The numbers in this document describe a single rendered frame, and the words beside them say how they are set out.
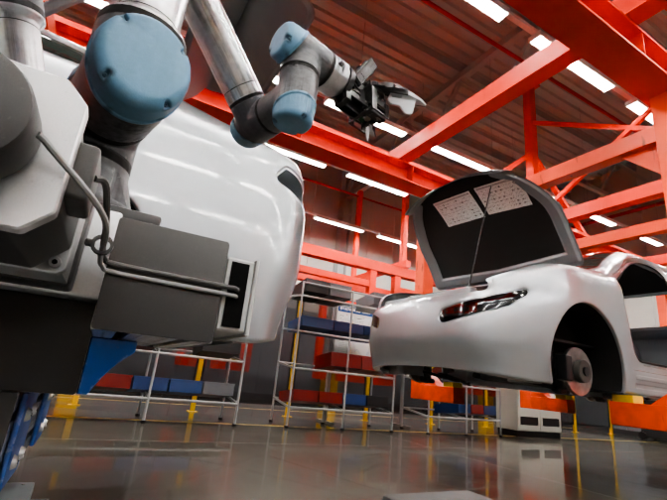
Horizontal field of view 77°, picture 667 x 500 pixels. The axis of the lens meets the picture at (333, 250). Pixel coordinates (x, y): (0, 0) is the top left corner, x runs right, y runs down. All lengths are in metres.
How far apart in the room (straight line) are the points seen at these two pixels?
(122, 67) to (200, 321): 0.34
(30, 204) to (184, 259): 0.15
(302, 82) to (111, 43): 0.33
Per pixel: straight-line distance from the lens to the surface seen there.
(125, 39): 0.60
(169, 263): 0.37
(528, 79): 4.19
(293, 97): 0.77
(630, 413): 3.75
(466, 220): 4.16
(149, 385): 5.22
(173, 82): 0.60
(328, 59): 0.87
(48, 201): 0.25
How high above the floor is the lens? 0.63
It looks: 17 degrees up
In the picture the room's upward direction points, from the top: 6 degrees clockwise
